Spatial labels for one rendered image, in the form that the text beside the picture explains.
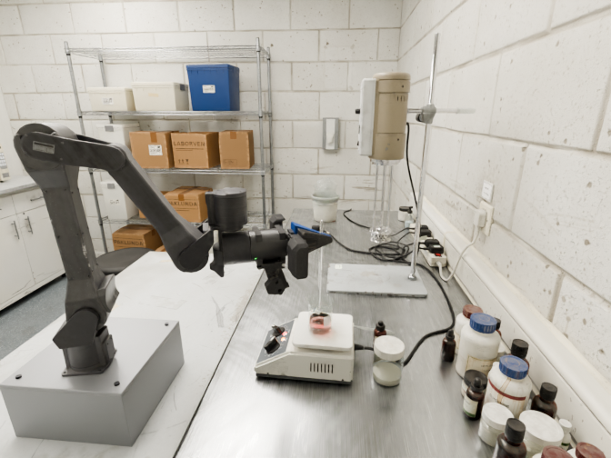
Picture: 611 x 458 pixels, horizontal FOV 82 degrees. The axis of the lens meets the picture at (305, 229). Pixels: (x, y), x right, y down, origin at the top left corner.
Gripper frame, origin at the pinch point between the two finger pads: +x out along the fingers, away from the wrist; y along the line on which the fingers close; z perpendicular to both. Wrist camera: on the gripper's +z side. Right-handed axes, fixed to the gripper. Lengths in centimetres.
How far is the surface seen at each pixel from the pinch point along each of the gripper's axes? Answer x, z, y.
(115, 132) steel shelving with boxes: -78, -6, -261
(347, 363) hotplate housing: 5.1, 23.1, 7.1
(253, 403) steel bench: -13.2, 29.1, 5.9
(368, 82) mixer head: 25, -31, -32
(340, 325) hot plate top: 6.6, 20.0, -0.6
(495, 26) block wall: 65, -47, -35
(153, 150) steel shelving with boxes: -51, 7, -244
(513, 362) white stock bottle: 28.9, 17.0, 21.5
